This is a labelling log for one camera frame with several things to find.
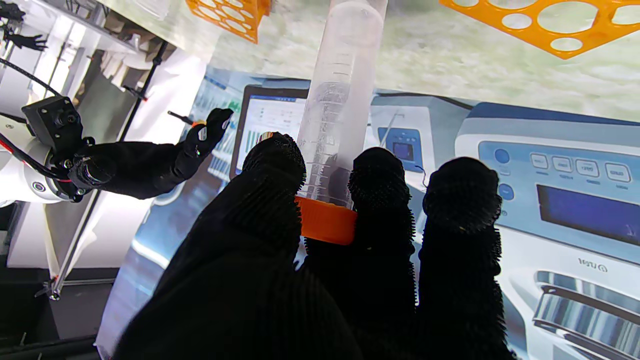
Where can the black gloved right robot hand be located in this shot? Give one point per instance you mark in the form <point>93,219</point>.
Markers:
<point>135,167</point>

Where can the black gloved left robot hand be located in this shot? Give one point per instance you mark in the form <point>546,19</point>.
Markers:
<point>240,300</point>

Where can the clear plastic centrifuge tube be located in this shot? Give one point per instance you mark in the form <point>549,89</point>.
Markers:
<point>345,75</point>

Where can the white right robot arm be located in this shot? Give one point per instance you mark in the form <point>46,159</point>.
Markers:
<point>20,177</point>

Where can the orange plastic test tube rack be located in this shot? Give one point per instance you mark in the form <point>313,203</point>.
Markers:
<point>525,32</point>
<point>252,30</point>

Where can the printed laboratory backdrop poster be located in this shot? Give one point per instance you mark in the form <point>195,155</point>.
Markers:
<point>550,165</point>

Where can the printed side panel on frame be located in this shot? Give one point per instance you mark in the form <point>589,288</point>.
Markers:
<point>165,100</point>

